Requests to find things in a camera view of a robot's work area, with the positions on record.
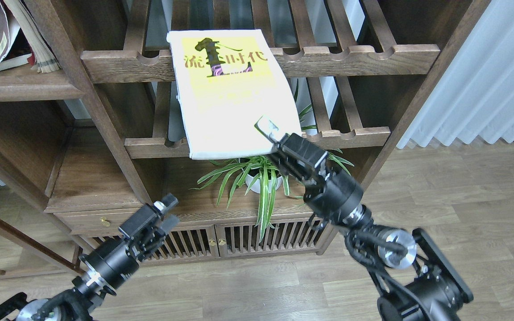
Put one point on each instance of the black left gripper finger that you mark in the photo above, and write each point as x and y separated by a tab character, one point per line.
147	220
168	224

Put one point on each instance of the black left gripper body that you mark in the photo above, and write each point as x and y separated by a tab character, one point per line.
115	261

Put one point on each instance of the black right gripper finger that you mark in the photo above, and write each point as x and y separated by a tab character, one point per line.
291	152

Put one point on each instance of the right slatted cabinet door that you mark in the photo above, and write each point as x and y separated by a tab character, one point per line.
282	237

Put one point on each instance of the yellow green cover book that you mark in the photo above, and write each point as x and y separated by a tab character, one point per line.
226	81

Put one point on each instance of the wooden drawer with brass knob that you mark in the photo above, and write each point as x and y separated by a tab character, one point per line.
95	222

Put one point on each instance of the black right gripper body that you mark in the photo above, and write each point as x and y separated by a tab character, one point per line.
332	194

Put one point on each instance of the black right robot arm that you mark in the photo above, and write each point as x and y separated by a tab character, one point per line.
414	279

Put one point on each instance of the dark wooden bookshelf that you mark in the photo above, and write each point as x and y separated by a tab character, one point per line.
95	135

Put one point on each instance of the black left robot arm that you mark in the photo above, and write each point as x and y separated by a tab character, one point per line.
74	304

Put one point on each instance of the white pleated curtain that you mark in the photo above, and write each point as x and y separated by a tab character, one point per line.
474	99

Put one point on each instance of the white plant pot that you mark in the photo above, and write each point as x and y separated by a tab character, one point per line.
254	184

